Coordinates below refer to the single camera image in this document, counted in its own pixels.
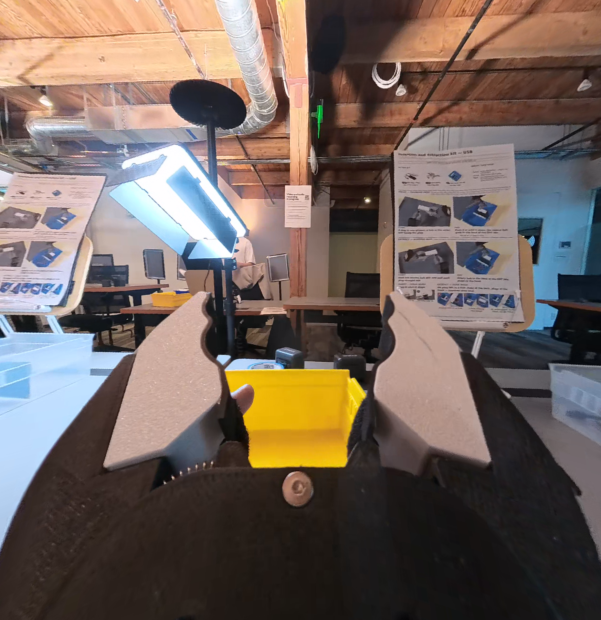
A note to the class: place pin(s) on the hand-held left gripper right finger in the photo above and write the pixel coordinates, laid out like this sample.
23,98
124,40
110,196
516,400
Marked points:
426,387

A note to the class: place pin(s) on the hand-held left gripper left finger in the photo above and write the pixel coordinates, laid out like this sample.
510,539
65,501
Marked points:
169,387

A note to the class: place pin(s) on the yellow plastic bin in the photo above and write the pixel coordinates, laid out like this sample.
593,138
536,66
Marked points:
295,411
169,300

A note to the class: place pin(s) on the clear plastic bin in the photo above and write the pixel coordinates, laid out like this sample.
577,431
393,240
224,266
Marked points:
39,348
576,387

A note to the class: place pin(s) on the person's left hand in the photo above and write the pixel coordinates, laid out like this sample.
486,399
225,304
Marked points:
243,399

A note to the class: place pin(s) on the wooden office desk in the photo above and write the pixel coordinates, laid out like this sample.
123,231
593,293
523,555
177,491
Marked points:
184,307
329,302

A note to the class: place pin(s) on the dark grey power adapter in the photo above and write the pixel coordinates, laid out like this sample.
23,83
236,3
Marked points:
348,365
288,358

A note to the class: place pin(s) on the black light stand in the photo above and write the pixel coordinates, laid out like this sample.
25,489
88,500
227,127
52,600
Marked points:
230,310

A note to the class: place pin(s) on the blue tape roll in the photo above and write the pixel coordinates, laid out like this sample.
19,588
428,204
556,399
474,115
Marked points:
266,365

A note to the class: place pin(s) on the black office chair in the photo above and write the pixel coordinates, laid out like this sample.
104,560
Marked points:
581,295
361,290

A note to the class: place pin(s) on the small framed monitor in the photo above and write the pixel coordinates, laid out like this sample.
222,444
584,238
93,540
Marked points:
154,264
278,266

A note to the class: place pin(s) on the instruction sheet on board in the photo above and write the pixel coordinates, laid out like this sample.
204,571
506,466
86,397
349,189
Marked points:
455,232

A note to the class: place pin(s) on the black phone sign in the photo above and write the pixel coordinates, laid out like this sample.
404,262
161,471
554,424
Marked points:
529,240

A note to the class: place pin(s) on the led light panel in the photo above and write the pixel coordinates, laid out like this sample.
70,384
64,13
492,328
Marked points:
150,193

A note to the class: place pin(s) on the instruction sheet stand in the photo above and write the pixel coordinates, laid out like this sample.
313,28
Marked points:
39,232

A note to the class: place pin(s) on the white paper sign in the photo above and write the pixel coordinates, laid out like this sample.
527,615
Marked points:
298,206

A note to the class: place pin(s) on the black disc stand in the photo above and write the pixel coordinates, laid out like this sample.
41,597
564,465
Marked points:
208,104

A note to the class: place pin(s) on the wooden post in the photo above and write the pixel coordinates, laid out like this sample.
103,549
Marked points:
299,145

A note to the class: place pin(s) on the silver air duct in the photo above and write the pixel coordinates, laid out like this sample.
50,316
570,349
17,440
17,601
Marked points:
247,58

